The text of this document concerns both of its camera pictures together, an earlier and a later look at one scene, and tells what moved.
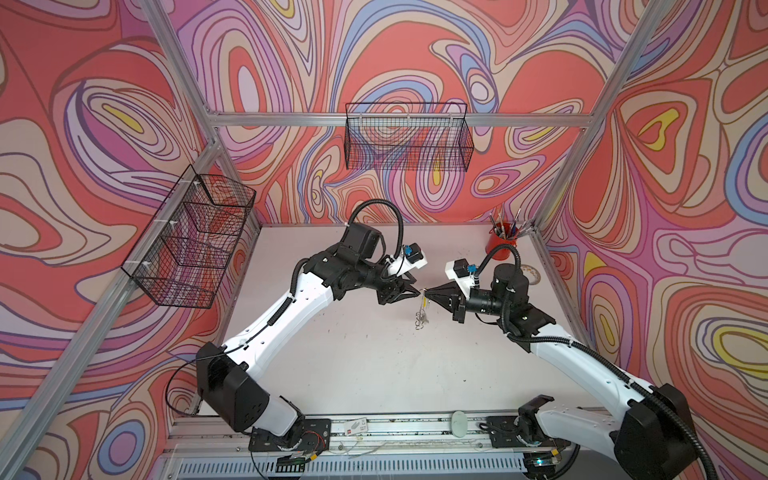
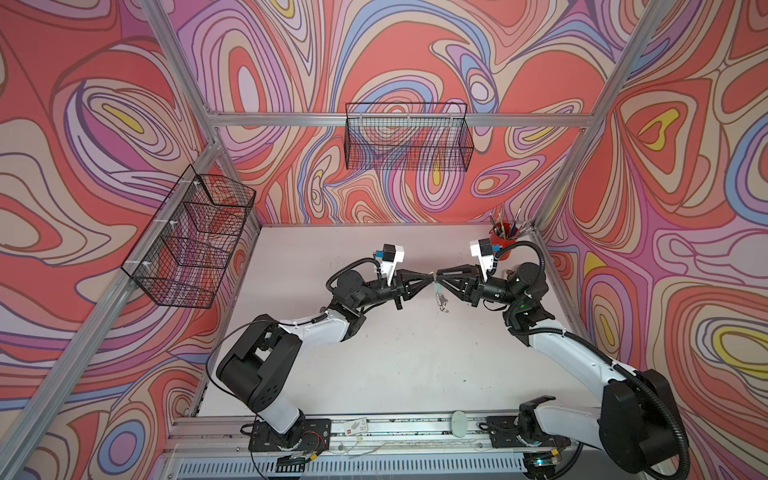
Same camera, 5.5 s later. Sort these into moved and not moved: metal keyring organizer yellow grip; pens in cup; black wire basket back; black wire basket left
Moved: metal keyring organizer yellow grip
Not moved: pens in cup; black wire basket left; black wire basket back
